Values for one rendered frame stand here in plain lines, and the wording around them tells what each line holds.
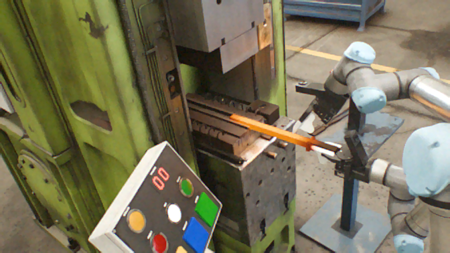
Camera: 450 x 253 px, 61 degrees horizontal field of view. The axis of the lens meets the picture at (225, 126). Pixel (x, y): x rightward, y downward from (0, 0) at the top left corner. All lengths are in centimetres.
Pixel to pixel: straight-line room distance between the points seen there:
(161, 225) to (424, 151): 63
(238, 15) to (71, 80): 66
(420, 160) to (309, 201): 189
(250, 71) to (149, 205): 89
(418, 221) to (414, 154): 47
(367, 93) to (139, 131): 70
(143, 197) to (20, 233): 202
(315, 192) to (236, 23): 160
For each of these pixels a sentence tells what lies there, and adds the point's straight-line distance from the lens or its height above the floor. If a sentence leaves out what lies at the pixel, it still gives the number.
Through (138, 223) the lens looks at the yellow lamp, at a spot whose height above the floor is 116.
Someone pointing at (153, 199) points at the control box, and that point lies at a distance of 101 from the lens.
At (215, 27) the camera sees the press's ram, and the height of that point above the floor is 143.
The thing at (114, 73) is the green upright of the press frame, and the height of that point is 138.
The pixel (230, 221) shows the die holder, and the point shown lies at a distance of 176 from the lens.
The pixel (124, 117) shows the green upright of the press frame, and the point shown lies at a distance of 123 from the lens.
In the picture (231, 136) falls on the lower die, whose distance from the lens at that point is 147.
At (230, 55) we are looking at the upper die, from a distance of 129.
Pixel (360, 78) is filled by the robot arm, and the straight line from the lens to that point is 107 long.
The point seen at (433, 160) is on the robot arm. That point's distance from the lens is 70.
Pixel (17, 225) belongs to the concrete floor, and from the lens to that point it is 303.
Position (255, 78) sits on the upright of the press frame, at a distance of 170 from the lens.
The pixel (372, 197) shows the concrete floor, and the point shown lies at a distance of 265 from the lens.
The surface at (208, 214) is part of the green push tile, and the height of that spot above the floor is 100.
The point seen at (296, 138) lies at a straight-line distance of 138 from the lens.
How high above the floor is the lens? 183
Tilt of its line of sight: 34 degrees down
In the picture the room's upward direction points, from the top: 8 degrees counter-clockwise
